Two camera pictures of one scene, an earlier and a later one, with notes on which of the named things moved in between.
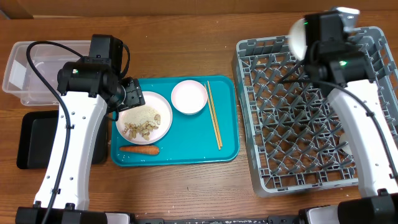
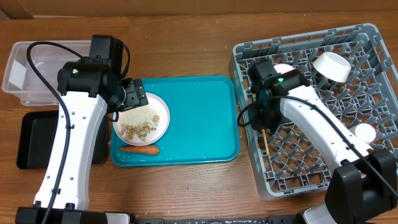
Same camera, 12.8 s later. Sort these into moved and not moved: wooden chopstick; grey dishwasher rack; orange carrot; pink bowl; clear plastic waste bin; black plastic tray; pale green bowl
Moved: pink bowl; pale green bowl; wooden chopstick
Not moved: black plastic tray; orange carrot; clear plastic waste bin; grey dishwasher rack
